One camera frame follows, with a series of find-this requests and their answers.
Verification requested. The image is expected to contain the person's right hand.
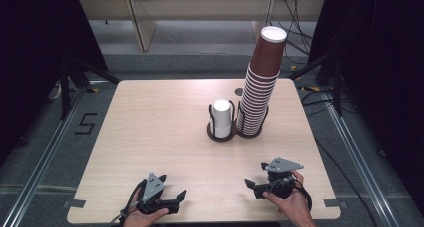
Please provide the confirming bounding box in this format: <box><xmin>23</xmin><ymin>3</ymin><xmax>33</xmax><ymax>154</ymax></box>
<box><xmin>262</xmin><ymin>170</ymin><xmax>314</xmax><ymax>226</ymax></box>

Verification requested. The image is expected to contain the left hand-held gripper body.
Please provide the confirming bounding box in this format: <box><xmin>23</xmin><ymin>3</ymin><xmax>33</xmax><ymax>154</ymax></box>
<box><xmin>136</xmin><ymin>172</ymin><xmax>168</xmax><ymax>215</ymax></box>

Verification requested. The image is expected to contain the white cable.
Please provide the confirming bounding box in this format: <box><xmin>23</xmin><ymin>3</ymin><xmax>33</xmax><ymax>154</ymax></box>
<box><xmin>49</xmin><ymin>83</ymin><xmax>63</xmax><ymax>101</ymax></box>

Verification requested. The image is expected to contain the black cable bundle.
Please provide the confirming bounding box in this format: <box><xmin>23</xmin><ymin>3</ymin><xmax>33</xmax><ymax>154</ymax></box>
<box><xmin>268</xmin><ymin>0</ymin><xmax>314</xmax><ymax>66</ymax></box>

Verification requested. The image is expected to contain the black floor cable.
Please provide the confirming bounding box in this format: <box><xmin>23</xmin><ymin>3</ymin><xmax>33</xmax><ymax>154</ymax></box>
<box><xmin>300</xmin><ymin>88</ymin><xmax>379</xmax><ymax>227</ymax></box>

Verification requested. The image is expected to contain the black tape strip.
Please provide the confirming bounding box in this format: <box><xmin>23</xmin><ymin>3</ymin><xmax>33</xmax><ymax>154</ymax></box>
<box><xmin>324</xmin><ymin>198</ymin><xmax>348</xmax><ymax>209</ymax></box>

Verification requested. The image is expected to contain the aluminium floor rail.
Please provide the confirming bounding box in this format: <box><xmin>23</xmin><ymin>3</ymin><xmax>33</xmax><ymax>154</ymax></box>
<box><xmin>321</xmin><ymin>90</ymin><xmax>401</xmax><ymax>227</ymax></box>
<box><xmin>0</xmin><ymin>81</ymin><xmax>88</xmax><ymax>227</ymax></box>

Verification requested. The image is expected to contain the stack of white cups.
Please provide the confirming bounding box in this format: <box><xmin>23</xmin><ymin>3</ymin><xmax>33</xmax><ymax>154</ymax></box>
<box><xmin>210</xmin><ymin>99</ymin><xmax>233</xmax><ymax>139</ymax></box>

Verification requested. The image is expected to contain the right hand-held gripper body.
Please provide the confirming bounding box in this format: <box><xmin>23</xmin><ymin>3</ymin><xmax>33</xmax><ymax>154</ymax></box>
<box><xmin>264</xmin><ymin>157</ymin><xmax>305</xmax><ymax>200</ymax></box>

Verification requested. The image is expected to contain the beige wooden furniture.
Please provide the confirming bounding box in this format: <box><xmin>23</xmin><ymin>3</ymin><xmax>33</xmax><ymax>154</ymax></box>
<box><xmin>77</xmin><ymin>0</ymin><xmax>327</xmax><ymax>53</ymax></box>

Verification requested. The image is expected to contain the black metal stand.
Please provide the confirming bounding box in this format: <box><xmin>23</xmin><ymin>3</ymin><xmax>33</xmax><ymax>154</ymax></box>
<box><xmin>59</xmin><ymin>55</ymin><xmax>122</xmax><ymax>121</ymax></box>
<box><xmin>289</xmin><ymin>50</ymin><xmax>344</xmax><ymax>117</ymax></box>

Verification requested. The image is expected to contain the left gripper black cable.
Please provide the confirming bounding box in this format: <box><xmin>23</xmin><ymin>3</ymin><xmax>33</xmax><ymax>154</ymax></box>
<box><xmin>108</xmin><ymin>179</ymin><xmax>148</xmax><ymax>227</ymax></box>

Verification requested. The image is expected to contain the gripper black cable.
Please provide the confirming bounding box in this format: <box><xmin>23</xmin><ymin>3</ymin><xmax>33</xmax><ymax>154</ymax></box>
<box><xmin>293</xmin><ymin>178</ymin><xmax>314</xmax><ymax>212</ymax></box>
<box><xmin>108</xmin><ymin>179</ymin><xmax>148</xmax><ymax>227</ymax></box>

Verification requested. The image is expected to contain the stack of brown cups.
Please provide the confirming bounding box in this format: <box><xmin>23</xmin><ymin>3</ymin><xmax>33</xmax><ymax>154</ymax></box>
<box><xmin>235</xmin><ymin>25</ymin><xmax>288</xmax><ymax>137</ymax></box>

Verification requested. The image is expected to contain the black wire cup holder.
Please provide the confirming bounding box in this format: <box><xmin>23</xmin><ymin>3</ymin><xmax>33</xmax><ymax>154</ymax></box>
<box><xmin>206</xmin><ymin>99</ymin><xmax>270</xmax><ymax>143</ymax></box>

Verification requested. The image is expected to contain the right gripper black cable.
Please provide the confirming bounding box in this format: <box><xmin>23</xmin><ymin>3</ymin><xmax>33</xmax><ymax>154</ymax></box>
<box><xmin>293</xmin><ymin>178</ymin><xmax>314</xmax><ymax>212</ymax></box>

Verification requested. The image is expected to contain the black curtain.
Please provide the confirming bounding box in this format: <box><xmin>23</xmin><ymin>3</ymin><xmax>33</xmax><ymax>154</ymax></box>
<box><xmin>308</xmin><ymin>0</ymin><xmax>424</xmax><ymax>215</ymax></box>
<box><xmin>0</xmin><ymin>0</ymin><xmax>108</xmax><ymax>161</ymax></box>

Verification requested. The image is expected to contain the person's left hand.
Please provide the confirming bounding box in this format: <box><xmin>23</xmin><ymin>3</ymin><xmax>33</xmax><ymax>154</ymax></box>
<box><xmin>122</xmin><ymin>206</ymin><xmax>170</xmax><ymax>227</ymax></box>

